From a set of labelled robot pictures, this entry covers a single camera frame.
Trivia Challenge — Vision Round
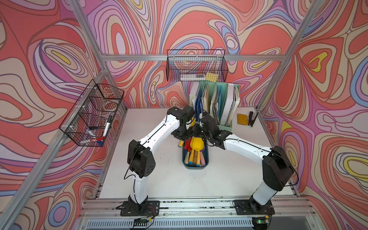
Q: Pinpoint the red square shovel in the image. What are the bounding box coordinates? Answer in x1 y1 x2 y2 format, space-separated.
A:
185 138 191 165

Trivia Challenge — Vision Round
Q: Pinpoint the yellow shovel blue-tipped handle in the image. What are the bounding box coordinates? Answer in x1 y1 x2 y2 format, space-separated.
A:
196 151 202 167

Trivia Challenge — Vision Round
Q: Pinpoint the yellow shovel wooden handle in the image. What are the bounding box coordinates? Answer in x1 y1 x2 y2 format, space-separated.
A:
190 137 205 165

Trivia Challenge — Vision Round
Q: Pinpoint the yellow round shovel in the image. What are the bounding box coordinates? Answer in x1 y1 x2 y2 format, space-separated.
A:
177 118 196 148

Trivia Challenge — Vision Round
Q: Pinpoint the yellow square shovel yellow handle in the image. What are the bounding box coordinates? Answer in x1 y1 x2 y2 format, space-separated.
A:
188 149 195 164

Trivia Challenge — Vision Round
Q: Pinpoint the purple trowel pink handle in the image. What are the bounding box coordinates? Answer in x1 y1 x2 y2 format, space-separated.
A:
200 151 206 167

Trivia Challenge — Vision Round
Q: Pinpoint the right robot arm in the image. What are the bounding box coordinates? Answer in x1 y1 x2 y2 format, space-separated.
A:
200 116 296 207

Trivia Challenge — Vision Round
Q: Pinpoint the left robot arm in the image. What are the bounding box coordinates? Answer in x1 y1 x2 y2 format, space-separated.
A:
124 106 195 205

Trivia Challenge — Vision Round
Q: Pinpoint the teal storage box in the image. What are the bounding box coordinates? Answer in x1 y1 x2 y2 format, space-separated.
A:
182 142 209 169

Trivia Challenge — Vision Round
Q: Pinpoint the clear box in basket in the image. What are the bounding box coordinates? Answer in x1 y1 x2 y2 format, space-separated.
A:
180 74 206 81

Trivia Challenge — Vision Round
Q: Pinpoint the blue folder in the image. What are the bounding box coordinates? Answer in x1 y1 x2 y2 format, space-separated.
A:
194 86 204 118

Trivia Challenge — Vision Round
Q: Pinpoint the yellow sticky note pad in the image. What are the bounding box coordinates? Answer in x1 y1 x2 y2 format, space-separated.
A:
237 114 249 126

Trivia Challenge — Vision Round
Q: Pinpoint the green file organizer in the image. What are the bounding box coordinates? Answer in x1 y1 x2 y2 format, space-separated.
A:
189 81 241 131

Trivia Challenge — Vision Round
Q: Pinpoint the black stapler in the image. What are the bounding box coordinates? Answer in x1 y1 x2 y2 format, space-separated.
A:
248 107 259 127

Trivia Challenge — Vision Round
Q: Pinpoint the white book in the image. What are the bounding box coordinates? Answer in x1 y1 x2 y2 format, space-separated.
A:
220 83 235 127

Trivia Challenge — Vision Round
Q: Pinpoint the yellow sponge in basket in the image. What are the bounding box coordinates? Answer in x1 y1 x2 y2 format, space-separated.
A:
205 72 219 82

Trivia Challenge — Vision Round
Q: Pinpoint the black white marker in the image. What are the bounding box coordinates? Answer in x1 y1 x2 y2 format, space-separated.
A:
102 115 113 138

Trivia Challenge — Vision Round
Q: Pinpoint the back wire basket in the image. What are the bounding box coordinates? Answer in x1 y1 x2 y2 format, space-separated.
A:
166 48 229 82

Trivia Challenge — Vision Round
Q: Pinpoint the wire basket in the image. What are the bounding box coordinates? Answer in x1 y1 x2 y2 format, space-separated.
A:
59 80 125 147
166 48 229 82

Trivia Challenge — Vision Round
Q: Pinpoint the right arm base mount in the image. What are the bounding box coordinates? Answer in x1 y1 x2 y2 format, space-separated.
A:
233 197 275 216

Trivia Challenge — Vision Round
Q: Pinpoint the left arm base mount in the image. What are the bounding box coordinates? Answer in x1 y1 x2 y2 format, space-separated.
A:
115 198 160 217

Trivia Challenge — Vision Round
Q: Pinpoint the left wire basket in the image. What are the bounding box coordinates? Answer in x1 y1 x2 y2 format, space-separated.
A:
59 80 125 147

